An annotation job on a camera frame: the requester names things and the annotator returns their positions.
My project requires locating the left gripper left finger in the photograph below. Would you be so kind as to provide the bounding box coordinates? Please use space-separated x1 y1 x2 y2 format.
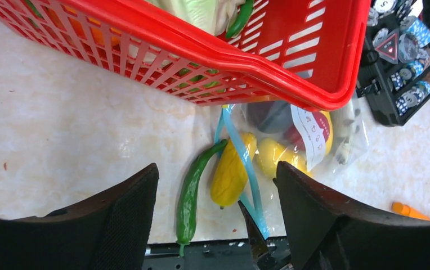
0 163 159 269

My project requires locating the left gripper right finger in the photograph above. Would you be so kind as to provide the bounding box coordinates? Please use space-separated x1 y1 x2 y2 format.
274 161 430 269

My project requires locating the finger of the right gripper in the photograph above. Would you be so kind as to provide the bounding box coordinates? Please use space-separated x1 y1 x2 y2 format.
238 201 270 269

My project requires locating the green chili pepper toy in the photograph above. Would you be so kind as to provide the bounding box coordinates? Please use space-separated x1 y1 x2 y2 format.
176 139 228 257

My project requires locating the yellow corn toy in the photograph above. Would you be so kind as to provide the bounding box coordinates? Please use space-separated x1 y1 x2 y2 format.
210 139 248 208

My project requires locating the yellow bell pepper toy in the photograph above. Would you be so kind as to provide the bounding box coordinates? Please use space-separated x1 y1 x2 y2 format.
256 138 312 179

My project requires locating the clear zip top bag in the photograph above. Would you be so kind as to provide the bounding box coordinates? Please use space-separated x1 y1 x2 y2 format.
210 98 368 238

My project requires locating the purple eggplant toy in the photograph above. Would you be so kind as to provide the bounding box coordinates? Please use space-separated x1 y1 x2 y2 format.
247 101 293 134

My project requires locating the red pomegranate toy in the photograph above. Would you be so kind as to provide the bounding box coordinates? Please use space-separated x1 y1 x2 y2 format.
284 107 333 154

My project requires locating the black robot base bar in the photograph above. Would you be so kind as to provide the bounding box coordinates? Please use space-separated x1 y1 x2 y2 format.
142 236 294 270

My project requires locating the orange toy carrot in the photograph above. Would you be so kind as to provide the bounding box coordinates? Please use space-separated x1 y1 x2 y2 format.
391 202 430 221

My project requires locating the red plastic basket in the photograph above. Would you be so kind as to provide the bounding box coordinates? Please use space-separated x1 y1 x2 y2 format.
0 1 370 111

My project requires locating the black poker chip case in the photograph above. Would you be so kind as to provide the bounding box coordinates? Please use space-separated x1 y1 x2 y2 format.
356 1 430 127

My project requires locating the pale cabbage toy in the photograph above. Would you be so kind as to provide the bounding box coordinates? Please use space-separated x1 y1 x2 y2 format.
147 0 245 35

